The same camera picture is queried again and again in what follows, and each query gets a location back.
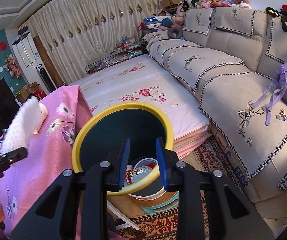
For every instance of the cream patterned curtain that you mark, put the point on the cream patterned curtain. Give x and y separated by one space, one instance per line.
76 33

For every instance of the beige paper cup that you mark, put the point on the beige paper cup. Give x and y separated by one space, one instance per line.
43 113

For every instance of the pink floral tablecloth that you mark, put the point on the pink floral tablecloth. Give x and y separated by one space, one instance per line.
49 154

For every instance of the floral bed mattress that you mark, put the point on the floral bed mattress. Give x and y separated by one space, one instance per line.
142 79

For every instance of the blue white plush toy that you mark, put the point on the blue white plush toy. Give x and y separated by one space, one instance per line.
156 22

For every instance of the low shelf of toys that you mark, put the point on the low shelf of toys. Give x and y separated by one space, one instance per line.
116 57

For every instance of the pile of plush toys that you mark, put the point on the pile of plush toys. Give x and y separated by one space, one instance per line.
181 6

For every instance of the patterned red floor rug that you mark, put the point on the patterned red floor rug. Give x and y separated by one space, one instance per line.
158 218

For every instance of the grey neck pillow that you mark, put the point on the grey neck pillow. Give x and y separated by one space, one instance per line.
175 33

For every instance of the white foam fruit net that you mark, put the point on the white foam fruit net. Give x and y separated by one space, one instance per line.
22 127

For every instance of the black mouse plush toy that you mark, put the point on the black mouse plush toy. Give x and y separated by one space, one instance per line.
281 14

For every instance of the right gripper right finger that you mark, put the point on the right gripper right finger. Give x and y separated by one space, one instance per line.
230 214

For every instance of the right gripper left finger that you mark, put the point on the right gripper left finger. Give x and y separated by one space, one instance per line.
54 215

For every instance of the beige sofa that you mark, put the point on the beige sofa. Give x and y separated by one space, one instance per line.
227 58

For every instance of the yellow rimmed black trash bin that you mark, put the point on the yellow rimmed black trash bin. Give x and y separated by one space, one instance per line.
120 135

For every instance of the black tower fan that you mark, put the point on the black tower fan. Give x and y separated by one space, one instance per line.
46 78

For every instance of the red snack wrapper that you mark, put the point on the red snack wrapper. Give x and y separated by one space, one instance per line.
134 175

